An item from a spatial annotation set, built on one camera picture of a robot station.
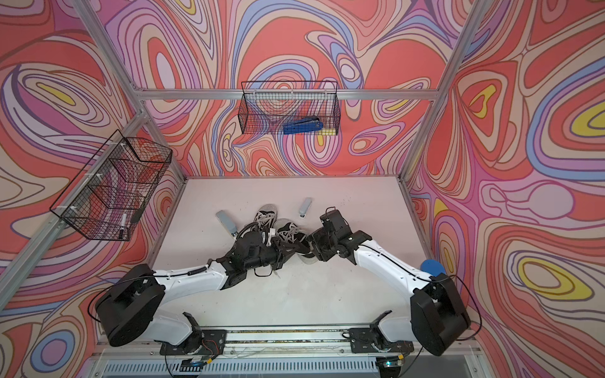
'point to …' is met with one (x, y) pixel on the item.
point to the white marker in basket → (124, 221)
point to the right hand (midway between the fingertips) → (307, 248)
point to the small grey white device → (305, 206)
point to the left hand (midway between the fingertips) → (303, 249)
